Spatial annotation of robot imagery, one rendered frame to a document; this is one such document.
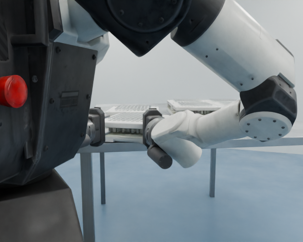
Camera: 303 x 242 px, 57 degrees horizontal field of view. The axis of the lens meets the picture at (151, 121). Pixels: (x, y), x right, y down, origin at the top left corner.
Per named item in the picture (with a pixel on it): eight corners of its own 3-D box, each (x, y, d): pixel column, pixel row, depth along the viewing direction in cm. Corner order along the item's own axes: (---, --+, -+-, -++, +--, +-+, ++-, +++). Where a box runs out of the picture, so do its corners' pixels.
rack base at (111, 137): (119, 128, 123) (119, 123, 122) (174, 131, 116) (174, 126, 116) (93, 140, 99) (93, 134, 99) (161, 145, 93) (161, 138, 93)
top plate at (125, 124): (118, 117, 122) (118, 113, 122) (174, 119, 116) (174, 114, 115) (93, 127, 99) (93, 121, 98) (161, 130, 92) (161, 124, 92)
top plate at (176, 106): (170, 106, 171) (170, 102, 171) (210, 106, 172) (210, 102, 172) (175, 111, 147) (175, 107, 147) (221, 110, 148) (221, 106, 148)
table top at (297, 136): (96, 108, 243) (96, 103, 243) (217, 106, 258) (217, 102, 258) (73, 153, 96) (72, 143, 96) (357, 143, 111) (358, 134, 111)
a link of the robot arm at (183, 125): (156, 121, 70) (195, 102, 60) (179, 143, 73) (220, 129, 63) (145, 140, 66) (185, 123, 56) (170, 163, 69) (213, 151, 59)
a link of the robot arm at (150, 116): (136, 108, 84) (147, 113, 73) (166, 107, 87) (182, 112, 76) (136, 149, 86) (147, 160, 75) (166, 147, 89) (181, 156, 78)
